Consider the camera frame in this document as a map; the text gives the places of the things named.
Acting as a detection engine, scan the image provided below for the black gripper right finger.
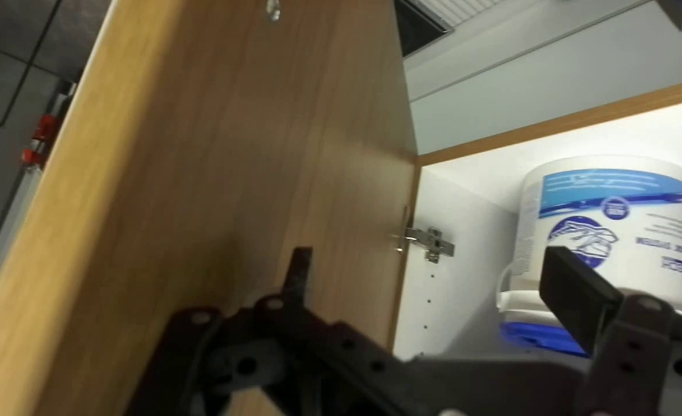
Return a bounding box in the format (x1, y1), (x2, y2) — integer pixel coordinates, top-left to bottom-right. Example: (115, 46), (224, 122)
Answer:
(535, 246), (682, 416)

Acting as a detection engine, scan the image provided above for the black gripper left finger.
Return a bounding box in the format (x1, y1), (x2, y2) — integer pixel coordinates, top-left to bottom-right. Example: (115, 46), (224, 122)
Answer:
(122, 246), (435, 416)

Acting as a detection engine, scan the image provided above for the narrow wooden cabinet door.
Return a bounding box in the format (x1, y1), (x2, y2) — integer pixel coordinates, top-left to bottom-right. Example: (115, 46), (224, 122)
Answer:
(0, 0), (420, 416)

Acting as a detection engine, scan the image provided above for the silver cabinet hinge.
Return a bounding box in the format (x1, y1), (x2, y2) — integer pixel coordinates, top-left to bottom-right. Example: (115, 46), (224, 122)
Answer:
(390, 219), (457, 265)

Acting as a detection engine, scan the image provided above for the white interior cabinet body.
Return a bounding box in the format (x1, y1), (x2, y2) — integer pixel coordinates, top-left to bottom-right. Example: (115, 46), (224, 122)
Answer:
(389, 75), (682, 366)

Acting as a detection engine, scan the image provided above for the white wipes tub blue label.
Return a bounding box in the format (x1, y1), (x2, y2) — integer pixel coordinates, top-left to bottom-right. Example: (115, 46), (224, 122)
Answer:
(494, 154), (682, 360)

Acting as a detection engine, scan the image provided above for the black orange clamp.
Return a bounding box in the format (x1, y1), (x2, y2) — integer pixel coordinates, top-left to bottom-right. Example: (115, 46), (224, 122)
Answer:
(18, 144), (44, 168)
(31, 110), (58, 138)

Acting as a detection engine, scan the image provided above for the black glass cooktop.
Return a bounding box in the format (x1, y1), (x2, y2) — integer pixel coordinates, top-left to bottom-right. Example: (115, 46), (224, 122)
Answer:
(392, 0), (451, 58)

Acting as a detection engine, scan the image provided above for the white ribbed mat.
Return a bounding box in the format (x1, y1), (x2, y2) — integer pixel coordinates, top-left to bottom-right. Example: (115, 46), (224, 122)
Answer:
(420, 0), (513, 34)

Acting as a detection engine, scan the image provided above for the looped black floor cable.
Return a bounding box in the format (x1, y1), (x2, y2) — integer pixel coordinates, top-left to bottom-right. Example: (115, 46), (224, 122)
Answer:
(0, 0), (66, 138)

